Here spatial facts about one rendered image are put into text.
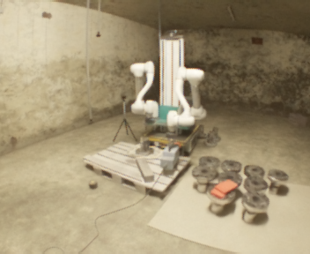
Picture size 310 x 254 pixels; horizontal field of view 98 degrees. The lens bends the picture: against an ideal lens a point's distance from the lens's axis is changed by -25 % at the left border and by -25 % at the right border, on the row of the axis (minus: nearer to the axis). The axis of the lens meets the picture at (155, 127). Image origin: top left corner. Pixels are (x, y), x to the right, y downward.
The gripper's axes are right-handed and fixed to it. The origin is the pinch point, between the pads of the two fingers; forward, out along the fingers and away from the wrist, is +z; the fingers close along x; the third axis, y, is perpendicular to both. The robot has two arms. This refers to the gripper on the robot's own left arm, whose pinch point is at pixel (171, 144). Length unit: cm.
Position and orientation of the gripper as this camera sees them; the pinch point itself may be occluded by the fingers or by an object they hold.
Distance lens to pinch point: 204.4
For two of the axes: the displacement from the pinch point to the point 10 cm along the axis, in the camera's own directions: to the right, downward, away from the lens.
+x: 9.4, 1.0, -3.3
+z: 0.0, 9.5, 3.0
